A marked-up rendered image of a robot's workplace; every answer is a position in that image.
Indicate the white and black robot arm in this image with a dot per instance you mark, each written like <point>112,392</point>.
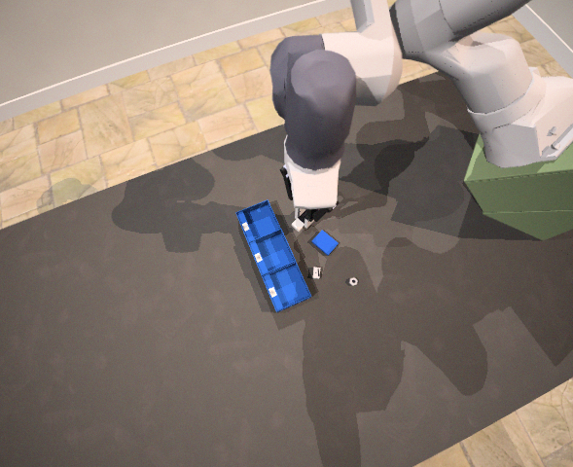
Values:
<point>522,118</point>

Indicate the blue rack of three bins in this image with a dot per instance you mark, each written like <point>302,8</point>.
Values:
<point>273,256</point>

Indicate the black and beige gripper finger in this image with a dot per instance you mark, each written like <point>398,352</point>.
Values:
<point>283,170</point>
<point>315,215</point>

